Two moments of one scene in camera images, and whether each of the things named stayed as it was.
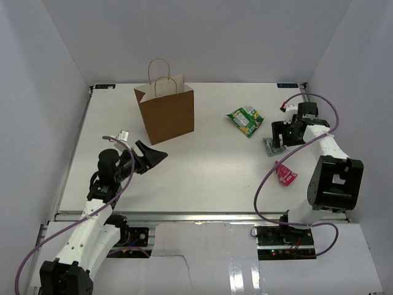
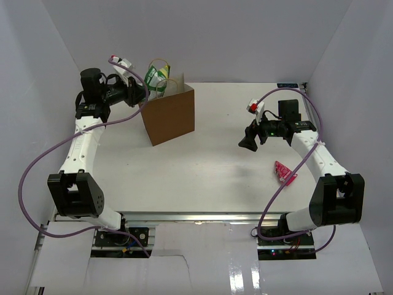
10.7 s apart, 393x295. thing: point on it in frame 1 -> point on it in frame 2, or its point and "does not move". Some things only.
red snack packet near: [285, 176] does not move
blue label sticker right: [287, 85] does not move
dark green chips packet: [247, 119] -> [156, 82]
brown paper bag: [167, 104] does not move
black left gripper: [155, 157] -> [134, 92]
